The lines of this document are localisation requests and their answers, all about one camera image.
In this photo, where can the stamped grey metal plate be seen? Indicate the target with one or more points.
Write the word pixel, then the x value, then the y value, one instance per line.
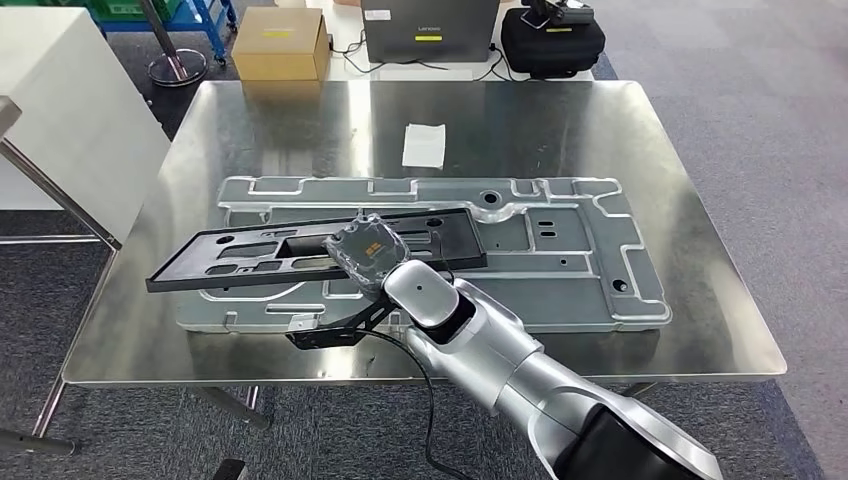
pixel 563 291

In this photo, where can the black carry case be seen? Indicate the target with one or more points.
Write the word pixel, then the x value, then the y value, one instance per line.
pixel 553 53

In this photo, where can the steel workbench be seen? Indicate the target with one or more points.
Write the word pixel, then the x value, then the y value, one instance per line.
pixel 530 132

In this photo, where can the chrome stanchion post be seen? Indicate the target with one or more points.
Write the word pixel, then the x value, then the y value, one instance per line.
pixel 175 66

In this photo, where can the blue wheeled rack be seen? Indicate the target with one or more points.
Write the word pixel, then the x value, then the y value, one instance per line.
pixel 212 16

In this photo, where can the white paper sheet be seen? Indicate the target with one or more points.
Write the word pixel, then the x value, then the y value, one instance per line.
pixel 424 146

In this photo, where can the black handheld device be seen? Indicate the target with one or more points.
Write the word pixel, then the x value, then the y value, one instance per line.
pixel 556 13

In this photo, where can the white desk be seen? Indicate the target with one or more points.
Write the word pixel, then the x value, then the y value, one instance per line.
pixel 344 20

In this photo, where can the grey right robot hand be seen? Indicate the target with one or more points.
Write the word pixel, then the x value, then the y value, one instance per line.
pixel 368 255

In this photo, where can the green plastic crate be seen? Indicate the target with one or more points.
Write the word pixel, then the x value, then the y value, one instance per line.
pixel 126 8

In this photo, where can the grey Lenovo laptop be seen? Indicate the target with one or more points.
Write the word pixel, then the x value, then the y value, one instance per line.
pixel 430 30

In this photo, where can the black plastic mounting plate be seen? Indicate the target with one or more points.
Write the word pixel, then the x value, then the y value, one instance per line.
pixel 199 268

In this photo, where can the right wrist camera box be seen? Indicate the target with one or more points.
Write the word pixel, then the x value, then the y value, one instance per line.
pixel 331 336

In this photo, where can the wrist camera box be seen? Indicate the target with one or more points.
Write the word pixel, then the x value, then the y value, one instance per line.
pixel 331 336
pixel 228 470

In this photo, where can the brown cardboard box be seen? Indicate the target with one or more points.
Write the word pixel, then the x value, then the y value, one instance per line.
pixel 278 46

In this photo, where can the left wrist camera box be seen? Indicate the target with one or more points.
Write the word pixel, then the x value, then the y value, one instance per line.
pixel 228 470

